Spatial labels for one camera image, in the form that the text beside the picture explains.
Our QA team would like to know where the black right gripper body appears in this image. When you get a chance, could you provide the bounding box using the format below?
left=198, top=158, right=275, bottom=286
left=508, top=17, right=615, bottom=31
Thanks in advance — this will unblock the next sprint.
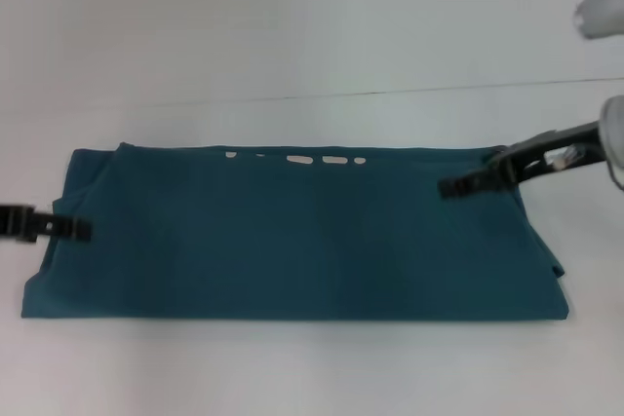
left=487, top=121, right=608, bottom=184

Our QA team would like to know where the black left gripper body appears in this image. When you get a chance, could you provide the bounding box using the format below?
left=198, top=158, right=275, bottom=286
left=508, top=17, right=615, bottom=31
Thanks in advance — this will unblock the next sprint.
left=0, top=204, right=39, bottom=245

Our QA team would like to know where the teal blue t-shirt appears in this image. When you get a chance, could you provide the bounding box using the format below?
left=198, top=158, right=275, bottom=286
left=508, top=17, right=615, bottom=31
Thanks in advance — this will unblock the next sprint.
left=19, top=141, right=570, bottom=322

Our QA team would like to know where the silver plug with thin cable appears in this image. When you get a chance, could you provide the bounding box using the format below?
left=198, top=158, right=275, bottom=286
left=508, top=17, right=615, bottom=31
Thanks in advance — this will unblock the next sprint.
left=543, top=145, right=589, bottom=172

